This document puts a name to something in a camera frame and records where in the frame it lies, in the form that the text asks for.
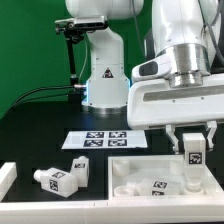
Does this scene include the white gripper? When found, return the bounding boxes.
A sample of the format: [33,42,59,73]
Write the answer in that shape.
[127,55,224,154]

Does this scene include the white square tabletop tray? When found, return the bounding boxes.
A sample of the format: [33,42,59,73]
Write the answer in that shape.
[108,155,222,200]

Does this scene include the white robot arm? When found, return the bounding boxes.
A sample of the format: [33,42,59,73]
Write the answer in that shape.
[65,0,224,137]

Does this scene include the camera on black stand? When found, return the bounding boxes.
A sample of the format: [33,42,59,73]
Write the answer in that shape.
[55,16,108,96]

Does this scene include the paper sheet with markers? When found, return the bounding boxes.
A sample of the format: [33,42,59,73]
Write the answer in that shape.
[62,130,147,150]

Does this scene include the white U-shaped fence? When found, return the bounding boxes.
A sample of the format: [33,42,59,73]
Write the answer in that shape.
[0,162,224,224]

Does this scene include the black cables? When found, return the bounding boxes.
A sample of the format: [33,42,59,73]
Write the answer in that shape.
[9,85,84,111]

